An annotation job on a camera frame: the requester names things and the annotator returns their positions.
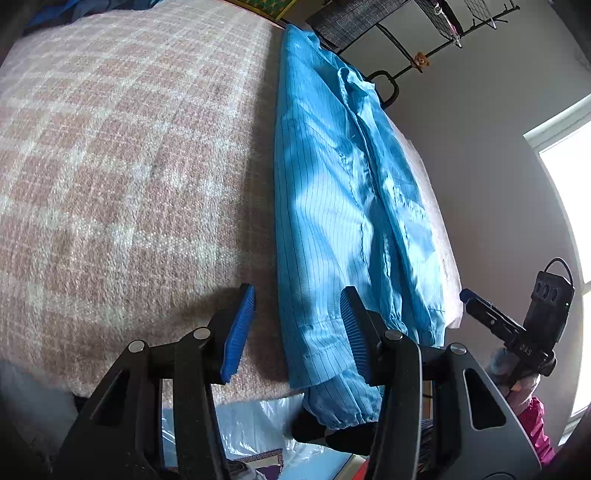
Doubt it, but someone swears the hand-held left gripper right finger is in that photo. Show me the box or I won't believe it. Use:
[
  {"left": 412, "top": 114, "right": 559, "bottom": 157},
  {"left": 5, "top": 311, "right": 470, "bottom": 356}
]
[{"left": 340, "top": 286, "right": 542, "bottom": 480}]

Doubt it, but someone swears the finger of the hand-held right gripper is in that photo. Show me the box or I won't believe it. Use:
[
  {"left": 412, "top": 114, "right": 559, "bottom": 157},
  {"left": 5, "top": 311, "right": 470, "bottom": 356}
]
[{"left": 460, "top": 288, "right": 528, "bottom": 345}]

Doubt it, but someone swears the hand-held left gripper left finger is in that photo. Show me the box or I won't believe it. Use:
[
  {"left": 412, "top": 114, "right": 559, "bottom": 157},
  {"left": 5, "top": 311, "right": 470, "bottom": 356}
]
[{"left": 51, "top": 283, "right": 256, "bottom": 480}]

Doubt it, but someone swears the light blue pinstriped coverall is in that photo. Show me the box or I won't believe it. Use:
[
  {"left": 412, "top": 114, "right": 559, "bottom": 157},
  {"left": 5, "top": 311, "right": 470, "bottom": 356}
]
[{"left": 274, "top": 24, "right": 448, "bottom": 428}]

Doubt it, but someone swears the person's right forearm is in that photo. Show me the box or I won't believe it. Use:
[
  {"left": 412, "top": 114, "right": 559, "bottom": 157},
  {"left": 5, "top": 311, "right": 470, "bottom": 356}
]
[{"left": 516, "top": 396, "right": 557, "bottom": 465}]

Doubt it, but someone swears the black metal clothes rack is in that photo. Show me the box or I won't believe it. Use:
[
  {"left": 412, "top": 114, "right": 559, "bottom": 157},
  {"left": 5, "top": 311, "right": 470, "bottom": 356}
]
[{"left": 286, "top": 0, "right": 521, "bottom": 108}]

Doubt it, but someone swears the pink white clothes hanger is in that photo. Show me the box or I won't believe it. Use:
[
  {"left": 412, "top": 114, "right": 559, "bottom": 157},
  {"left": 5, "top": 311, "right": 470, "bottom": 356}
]
[{"left": 434, "top": 2, "right": 464, "bottom": 49}]

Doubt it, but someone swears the person's right hand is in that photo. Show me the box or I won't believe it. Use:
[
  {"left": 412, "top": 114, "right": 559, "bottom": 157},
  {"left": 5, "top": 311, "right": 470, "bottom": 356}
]
[{"left": 487, "top": 347, "right": 540, "bottom": 405}]

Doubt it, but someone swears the clear plastic sheet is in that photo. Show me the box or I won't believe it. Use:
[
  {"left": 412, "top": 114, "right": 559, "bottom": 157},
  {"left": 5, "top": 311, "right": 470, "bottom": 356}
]
[{"left": 161, "top": 394, "right": 365, "bottom": 480}]

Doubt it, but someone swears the window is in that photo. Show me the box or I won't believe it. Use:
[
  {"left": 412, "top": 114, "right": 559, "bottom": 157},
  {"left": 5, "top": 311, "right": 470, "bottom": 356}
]
[{"left": 523, "top": 92, "right": 591, "bottom": 421}]

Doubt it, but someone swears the black rounded object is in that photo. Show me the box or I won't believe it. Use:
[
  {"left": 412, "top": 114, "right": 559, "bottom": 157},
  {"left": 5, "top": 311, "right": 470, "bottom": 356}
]
[{"left": 292, "top": 408, "right": 378, "bottom": 456}]

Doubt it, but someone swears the purple patterned cloth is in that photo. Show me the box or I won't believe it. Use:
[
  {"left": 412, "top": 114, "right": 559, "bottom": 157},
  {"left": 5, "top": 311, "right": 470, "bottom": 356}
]
[{"left": 228, "top": 447, "right": 285, "bottom": 480}]

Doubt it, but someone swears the pink white plaid blanket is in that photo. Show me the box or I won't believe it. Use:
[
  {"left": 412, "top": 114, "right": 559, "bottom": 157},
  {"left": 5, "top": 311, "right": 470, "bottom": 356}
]
[{"left": 0, "top": 0, "right": 464, "bottom": 402}]

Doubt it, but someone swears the grey plaid coat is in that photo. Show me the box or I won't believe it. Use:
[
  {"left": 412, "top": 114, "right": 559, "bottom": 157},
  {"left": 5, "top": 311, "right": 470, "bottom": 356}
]
[{"left": 307, "top": 0, "right": 415, "bottom": 49}]

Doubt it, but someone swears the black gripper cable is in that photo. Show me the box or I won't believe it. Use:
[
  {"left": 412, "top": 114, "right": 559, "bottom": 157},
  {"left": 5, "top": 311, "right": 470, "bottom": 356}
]
[{"left": 544, "top": 257, "right": 574, "bottom": 288}]

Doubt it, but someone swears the black wire grid panel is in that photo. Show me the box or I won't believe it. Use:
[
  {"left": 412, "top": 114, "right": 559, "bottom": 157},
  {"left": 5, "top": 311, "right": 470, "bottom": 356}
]
[{"left": 416, "top": 0, "right": 502, "bottom": 47}]

